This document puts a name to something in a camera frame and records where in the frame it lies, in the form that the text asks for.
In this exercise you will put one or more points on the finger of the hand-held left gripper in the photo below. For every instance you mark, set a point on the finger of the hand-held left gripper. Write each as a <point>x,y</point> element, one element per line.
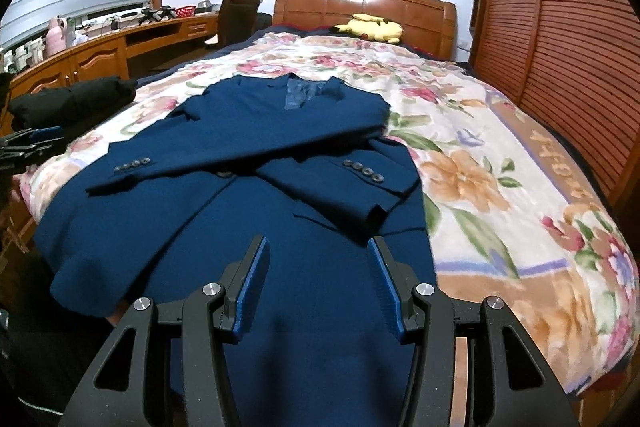
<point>45,134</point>
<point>30,154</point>

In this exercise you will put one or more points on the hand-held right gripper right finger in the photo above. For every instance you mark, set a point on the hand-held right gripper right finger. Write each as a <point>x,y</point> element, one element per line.
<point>385,287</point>

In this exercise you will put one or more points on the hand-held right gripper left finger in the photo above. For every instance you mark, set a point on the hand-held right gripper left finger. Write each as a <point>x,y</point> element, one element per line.
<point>250,279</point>

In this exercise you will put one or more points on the blue suit jacket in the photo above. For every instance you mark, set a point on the blue suit jacket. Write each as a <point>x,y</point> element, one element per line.
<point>300,147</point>

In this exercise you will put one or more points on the black folded garment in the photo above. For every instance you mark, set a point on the black folded garment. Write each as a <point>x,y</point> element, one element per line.
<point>75,99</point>

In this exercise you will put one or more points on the wooden desk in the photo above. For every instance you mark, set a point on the wooden desk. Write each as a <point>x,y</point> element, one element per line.
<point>95,62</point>

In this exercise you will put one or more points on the pink bottle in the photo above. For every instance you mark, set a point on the pink bottle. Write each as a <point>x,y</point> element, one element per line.
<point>56,37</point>

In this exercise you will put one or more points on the black tripod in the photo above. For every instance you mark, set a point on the black tripod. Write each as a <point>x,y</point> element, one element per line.
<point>156,15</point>

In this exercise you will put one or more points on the floral blanket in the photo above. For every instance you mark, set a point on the floral blanket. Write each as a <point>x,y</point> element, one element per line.
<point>475,147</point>

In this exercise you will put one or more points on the red basket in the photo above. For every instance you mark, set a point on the red basket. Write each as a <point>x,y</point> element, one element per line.
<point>185,11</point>

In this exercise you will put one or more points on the grey metal box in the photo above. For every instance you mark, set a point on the grey metal box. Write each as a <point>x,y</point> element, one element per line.
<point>206,6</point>

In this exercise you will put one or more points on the dark brown chair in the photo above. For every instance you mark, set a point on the dark brown chair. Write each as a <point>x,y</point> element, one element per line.
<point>240,22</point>

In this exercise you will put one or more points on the yellow plush toy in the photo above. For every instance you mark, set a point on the yellow plush toy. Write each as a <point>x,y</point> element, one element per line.
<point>372,28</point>

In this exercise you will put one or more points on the wooden bed headboard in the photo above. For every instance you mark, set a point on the wooden bed headboard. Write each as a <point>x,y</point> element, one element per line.
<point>350,4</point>

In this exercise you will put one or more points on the wooden louvered wardrobe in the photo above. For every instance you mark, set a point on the wooden louvered wardrobe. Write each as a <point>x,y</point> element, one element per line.
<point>565,32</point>

